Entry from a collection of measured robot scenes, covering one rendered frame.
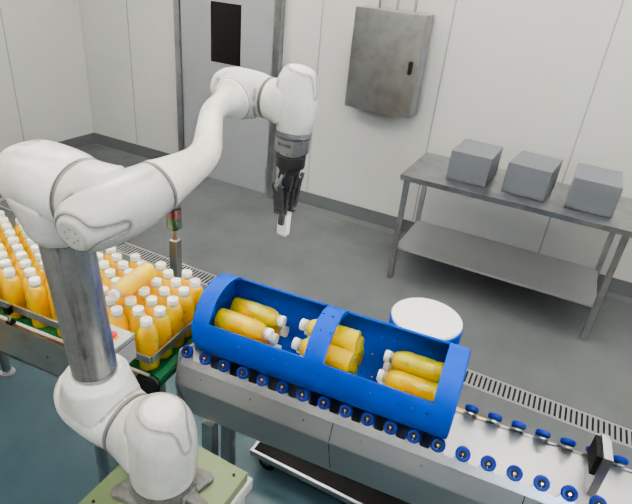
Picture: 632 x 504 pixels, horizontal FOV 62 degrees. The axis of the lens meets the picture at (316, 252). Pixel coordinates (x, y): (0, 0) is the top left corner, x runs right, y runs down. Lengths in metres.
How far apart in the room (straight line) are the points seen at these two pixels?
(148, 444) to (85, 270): 0.40
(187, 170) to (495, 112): 3.87
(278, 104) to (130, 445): 0.83
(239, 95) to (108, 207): 0.54
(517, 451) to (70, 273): 1.40
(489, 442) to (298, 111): 1.19
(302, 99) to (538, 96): 3.49
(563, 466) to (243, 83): 1.46
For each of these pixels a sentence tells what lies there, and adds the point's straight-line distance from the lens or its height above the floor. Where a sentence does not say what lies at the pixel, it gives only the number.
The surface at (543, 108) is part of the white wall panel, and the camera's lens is 4.61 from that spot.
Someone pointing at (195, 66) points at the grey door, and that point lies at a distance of 5.83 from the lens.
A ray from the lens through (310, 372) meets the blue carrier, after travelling 1.65.
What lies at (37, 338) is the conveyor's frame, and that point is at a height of 0.89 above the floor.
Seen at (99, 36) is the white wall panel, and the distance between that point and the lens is 6.77.
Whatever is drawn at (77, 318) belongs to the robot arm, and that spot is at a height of 1.53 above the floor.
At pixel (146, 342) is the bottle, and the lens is 1.89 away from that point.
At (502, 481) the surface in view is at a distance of 1.76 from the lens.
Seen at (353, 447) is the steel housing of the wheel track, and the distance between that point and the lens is 1.80.
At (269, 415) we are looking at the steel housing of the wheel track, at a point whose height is 0.85.
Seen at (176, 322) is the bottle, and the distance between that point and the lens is 1.98.
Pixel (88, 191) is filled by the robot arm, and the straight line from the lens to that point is 0.90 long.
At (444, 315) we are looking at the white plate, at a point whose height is 1.04.
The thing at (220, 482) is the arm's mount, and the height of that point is 1.03.
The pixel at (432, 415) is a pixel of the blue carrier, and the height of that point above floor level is 1.10.
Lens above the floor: 2.20
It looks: 29 degrees down
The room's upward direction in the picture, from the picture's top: 6 degrees clockwise
